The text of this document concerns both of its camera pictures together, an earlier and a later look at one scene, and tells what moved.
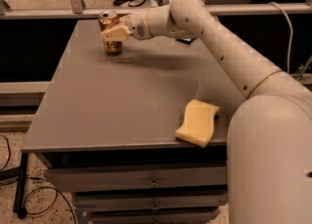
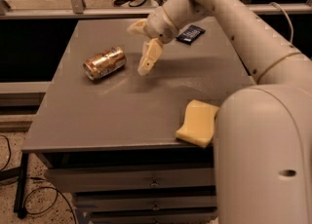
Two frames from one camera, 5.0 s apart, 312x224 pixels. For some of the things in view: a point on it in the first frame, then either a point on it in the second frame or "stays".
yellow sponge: x=198 y=125 stays
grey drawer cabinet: x=105 y=127 stays
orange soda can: x=107 y=19 → x=104 y=62
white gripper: x=136 y=25 → x=159 y=25
